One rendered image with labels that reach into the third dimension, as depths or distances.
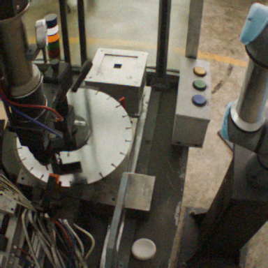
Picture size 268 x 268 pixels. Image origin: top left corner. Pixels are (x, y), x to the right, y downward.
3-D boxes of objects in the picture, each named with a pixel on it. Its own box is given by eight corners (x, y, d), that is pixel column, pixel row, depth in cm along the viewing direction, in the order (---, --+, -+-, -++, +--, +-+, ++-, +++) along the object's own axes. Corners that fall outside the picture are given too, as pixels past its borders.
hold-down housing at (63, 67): (62, 115, 83) (51, 50, 67) (78, 119, 82) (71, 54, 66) (51, 132, 79) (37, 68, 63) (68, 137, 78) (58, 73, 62)
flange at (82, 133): (88, 114, 99) (87, 108, 97) (91, 147, 92) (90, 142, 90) (50, 118, 98) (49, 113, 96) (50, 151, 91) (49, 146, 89)
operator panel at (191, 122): (178, 84, 135) (181, 56, 123) (205, 89, 134) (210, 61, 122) (171, 144, 118) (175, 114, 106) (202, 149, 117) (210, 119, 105)
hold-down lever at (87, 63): (68, 66, 75) (67, 57, 73) (94, 68, 75) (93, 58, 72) (56, 91, 71) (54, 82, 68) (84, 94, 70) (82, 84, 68)
